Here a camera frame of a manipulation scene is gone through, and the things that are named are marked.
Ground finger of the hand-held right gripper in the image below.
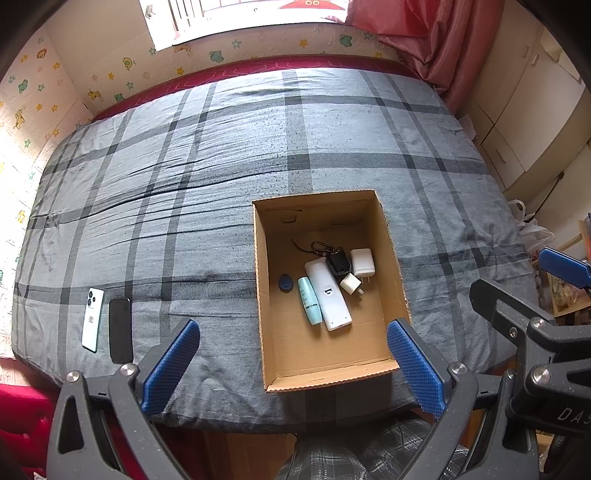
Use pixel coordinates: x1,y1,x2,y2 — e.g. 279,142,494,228
468,277,591,370
539,247,591,291

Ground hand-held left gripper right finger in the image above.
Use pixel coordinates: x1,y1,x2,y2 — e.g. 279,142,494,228
387,318,541,480

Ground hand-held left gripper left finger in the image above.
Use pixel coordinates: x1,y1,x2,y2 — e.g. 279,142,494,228
46,318,201,480

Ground white remote control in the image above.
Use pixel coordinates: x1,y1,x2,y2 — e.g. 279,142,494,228
304,258,352,332

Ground small white charger plug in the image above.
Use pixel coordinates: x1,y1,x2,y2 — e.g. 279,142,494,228
340,272,365,298

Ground large white charger plug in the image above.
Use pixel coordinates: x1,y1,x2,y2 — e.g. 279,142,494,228
350,248,376,280

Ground cardboard box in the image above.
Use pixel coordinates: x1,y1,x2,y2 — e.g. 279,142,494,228
252,189,413,394

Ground teal cosmetic tube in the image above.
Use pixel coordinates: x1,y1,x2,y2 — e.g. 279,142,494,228
298,276,322,325

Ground black key case with carabiner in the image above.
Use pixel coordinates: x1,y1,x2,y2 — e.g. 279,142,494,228
290,237,352,278

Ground white plastic bag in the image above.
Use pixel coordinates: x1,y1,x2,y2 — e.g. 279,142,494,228
508,199,555,252

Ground black smartphone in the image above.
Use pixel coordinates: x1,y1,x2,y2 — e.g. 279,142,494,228
108,298,134,364

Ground white smartphone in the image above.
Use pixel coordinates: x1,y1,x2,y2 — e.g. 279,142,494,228
82,287,105,354

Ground person's plaid trouser legs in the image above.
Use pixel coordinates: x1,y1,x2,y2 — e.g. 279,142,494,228
274,415,469,480

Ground red tufted cushion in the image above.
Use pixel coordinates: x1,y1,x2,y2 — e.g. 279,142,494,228
0,382,54,480

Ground grey plaid blanket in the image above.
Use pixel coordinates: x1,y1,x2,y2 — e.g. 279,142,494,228
11,67,543,435

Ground cream cabinet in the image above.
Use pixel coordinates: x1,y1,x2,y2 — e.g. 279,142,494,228
462,0,591,195

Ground pink curtain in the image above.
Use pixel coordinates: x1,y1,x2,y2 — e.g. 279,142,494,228
346,0,518,116

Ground red quilted mattress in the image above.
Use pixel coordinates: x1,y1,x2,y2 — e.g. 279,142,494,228
90,56,409,123

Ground window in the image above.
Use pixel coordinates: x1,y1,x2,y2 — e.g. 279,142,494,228
139,0,356,51

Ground red paper window decoration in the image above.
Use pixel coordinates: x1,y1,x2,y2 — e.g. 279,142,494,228
276,0,349,11

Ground wooden bed frame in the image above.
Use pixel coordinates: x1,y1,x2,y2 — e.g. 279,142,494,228
203,429,296,480

